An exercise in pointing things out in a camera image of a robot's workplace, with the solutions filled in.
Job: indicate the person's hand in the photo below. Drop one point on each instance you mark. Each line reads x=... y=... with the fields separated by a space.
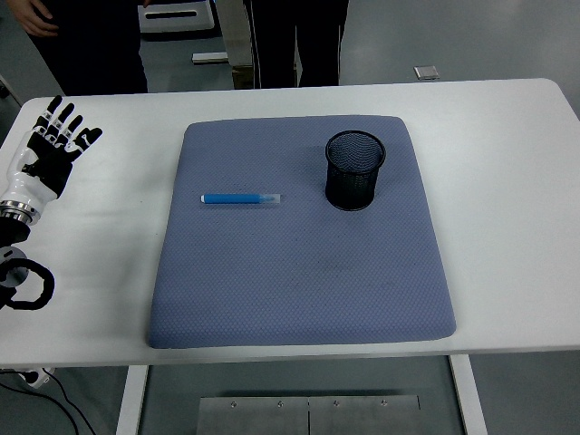
x=36 y=18

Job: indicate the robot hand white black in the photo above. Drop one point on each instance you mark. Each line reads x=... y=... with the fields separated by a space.
x=50 y=167

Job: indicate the blue marker with clear cap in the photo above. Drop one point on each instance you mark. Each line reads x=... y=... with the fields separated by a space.
x=235 y=199

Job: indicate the black mesh pen holder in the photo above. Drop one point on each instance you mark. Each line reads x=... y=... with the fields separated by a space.
x=351 y=190

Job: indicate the person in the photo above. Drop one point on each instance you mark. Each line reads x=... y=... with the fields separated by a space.
x=99 y=50
x=317 y=41

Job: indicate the white device with black slot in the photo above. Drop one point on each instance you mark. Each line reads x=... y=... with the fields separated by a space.
x=181 y=23

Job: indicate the white flat base bar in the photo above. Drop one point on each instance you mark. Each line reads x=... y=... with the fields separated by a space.
x=208 y=57

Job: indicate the white cabinet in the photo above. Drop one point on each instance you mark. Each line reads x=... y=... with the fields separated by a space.
x=235 y=36

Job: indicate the white power strip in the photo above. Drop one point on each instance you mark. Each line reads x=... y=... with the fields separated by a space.
x=36 y=378

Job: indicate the brown cardboard box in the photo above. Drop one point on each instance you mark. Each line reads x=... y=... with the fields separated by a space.
x=242 y=77

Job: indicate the white table leg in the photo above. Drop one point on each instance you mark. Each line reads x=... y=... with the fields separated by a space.
x=131 y=399
x=469 y=399

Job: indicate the blue-grey textured mat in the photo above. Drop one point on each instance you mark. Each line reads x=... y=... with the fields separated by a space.
x=294 y=272

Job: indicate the grey metal plate with screws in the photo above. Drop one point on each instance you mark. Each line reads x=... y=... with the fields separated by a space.
x=272 y=419

